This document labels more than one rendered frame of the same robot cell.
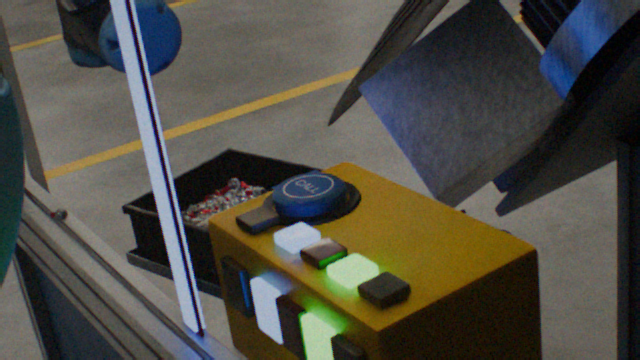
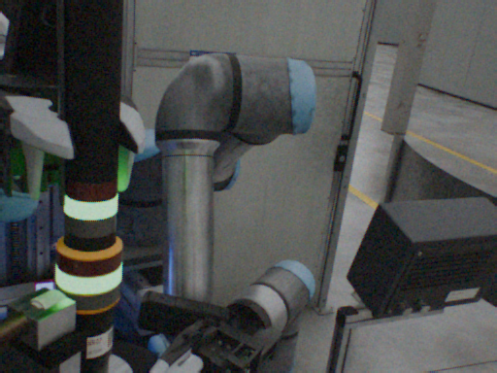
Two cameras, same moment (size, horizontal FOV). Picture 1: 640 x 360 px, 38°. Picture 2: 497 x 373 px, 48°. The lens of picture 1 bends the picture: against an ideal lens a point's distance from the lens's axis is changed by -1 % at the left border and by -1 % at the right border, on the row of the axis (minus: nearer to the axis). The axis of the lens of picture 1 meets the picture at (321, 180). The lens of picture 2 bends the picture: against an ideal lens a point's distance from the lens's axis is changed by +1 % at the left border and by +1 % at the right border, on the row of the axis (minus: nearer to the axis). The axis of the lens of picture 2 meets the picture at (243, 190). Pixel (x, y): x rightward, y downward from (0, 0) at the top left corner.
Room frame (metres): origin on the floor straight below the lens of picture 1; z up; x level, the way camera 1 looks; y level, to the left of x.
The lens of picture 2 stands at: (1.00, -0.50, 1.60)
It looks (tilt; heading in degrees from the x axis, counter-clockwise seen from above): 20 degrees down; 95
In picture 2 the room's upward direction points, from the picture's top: 7 degrees clockwise
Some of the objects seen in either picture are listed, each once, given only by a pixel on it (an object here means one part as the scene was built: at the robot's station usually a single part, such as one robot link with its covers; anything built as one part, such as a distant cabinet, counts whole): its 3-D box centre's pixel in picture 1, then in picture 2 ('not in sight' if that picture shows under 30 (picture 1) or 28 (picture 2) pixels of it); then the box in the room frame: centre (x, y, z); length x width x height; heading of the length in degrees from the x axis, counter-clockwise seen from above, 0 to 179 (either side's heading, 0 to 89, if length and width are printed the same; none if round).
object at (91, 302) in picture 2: not in sight; (88, 286); (0.87, -0.17, 1.39); 0.04 x 0.04 x 0.01
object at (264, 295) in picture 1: (269, 310); not in sight; (0.42, 0.04, 1.04); 0.02 x 0.01 x 0.03; 31
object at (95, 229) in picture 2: not in sight; (90, 219); (0.87, -0.17, 1.44); 0.03 x 0.03 x 0.01
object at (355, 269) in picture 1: (352, 270); not in sight; (0.39, -0.01, 1.08); 0.02 x 0.02 x 0.01; 31
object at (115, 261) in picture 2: not in sight; (89, 253); (0.87, -0.17, 1.41); 0.04 x 0.04 x 0.01
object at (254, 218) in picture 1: (257, 220); not in sight; (0.45, 0.04, 1.08); 0.02 x 0.02 x 0.01; 31
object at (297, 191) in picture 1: (310, 197); not in sight; (0.47, 0.01, 1.08); 0.04 x 0.04 x 0.02
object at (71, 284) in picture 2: not in sight; (89, 269); (0.87, -0.17, 1.40); 0.04 x 0.04 x 0.01
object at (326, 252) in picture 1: (323, 253); not in sight; (0.41, 0.00, 1.08); 0.02 x 0.02 x 0.01; 31
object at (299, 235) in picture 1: (297, 237); not in sight; (0.43, 0.02, 1.08); 0.02 x 0.02 x 0.01; 31
